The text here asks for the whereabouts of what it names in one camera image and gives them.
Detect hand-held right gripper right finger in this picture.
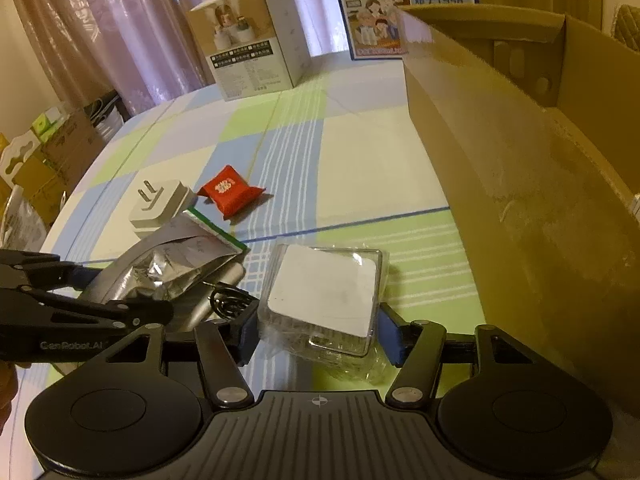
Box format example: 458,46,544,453
377,301,538,409

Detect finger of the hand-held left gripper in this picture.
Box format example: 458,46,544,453
0,285,175,332
0,248,112,291

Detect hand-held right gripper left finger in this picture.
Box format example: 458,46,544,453
102,305,261,409

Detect silver foil bag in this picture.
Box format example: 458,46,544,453
82,207,251,311

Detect clear case with white card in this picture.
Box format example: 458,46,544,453
257,244,391,381

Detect white plug adapter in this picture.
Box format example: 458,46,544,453
128,179,197,240

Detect red snack packet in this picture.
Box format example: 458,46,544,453
196,164,268,219

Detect person's left hand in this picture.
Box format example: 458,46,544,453
0,362,19,422

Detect crinkled white plastic bag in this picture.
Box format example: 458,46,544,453
0,185,51,251

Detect small brown cardboard box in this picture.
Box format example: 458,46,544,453
12,160,68,226

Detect large brown cardboard box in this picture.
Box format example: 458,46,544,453
40,107,106,172

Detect white cut-out cardboard box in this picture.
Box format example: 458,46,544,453
0,130,43,181

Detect white bucket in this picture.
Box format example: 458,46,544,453
97,110,124,147

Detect green white tissue packs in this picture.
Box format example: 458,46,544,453
30,102,68,138

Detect black bag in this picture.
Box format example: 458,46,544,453
82,90,123,133

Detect checkered tablecloth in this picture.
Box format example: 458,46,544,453
30,55,506,411

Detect dark mauve patterned curtain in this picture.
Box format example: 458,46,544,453
7,0,208,121

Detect white product box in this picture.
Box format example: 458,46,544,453
189,0,313,102

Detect blue milk carton box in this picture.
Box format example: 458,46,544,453
330,0,478,62

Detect quilted brown chair cover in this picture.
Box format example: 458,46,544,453
612,4,640,53

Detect black coiled cable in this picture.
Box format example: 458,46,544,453
210,285,254,322

